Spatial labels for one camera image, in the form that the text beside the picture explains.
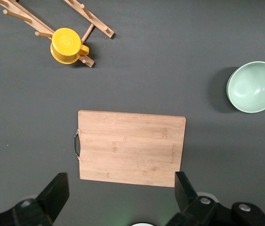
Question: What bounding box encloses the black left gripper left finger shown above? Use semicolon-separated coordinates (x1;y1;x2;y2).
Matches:
0;172;70;226

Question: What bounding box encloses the wooden mug rack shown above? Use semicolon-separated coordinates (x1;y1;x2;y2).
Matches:
0;0;115;68

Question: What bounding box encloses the yellow mug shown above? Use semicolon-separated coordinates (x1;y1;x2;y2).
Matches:
50;27;90;65

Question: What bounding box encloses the pale green bowl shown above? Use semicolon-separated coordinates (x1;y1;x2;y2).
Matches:
226;61;265;114

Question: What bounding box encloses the wooden cutting board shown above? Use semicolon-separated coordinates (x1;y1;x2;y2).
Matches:
73;110;187;188

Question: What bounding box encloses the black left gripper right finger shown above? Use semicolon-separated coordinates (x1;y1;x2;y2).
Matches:
165;171;265;226

